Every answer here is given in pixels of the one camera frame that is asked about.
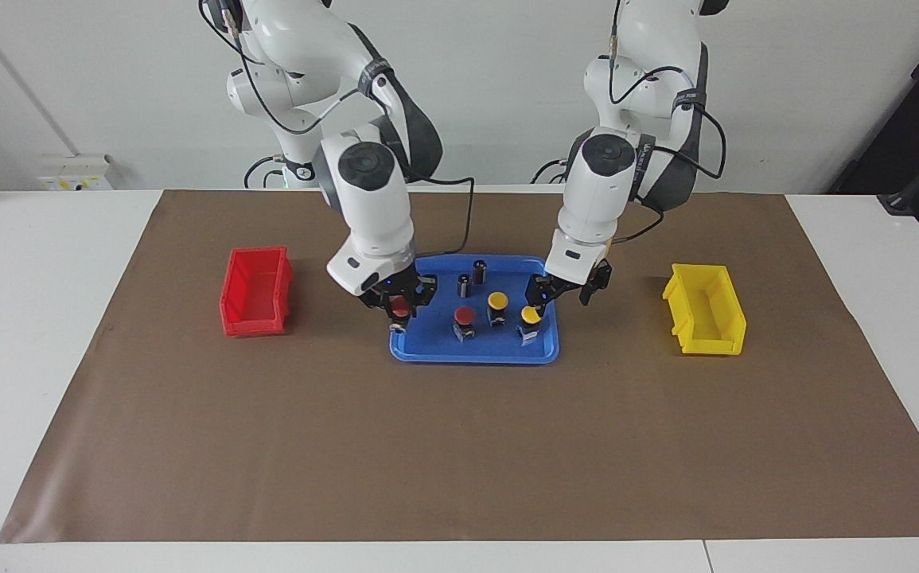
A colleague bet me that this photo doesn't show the blue plastic tray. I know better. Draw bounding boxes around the blue plastic tray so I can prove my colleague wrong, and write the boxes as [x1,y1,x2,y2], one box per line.
[390,253,561,365]

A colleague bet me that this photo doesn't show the yellow plastic bin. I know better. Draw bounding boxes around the yellow plastic bin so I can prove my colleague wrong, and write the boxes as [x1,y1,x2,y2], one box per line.
[662,263,747,357]

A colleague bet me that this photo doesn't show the red plastic bin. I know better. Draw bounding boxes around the red plastic bin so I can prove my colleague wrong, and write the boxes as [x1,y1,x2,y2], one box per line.
[219,246,294,338]

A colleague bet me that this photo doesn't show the brown paper mat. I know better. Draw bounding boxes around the brown paper mat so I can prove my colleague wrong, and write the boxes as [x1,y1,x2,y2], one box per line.
[0,189,919,544]

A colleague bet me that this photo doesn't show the white power outlet box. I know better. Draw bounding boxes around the white power outlet box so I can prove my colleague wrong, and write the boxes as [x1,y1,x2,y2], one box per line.
[36,155,114,192]

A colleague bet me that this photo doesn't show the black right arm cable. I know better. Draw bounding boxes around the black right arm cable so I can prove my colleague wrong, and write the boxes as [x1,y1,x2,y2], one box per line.
[201,0,476,255]

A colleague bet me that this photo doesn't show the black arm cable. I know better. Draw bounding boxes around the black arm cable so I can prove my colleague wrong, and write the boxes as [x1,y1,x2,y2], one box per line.
[609,24,726,244]
[201,0,476,255]

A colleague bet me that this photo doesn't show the black left base cable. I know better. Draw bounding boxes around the black left base cable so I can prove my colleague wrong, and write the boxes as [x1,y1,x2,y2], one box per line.
[531,158,571,185]

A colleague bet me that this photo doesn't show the black base cable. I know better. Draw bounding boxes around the black base cable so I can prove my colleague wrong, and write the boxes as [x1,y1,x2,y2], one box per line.
[531,158,571,185]
[244,155,281,189]

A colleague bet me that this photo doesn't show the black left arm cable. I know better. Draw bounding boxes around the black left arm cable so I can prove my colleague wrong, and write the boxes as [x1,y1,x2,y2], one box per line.
[609,24,726,244]

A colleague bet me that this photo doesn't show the black right base cable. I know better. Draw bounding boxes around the black right base cable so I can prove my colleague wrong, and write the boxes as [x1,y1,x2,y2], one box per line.
[244,155,281,189]

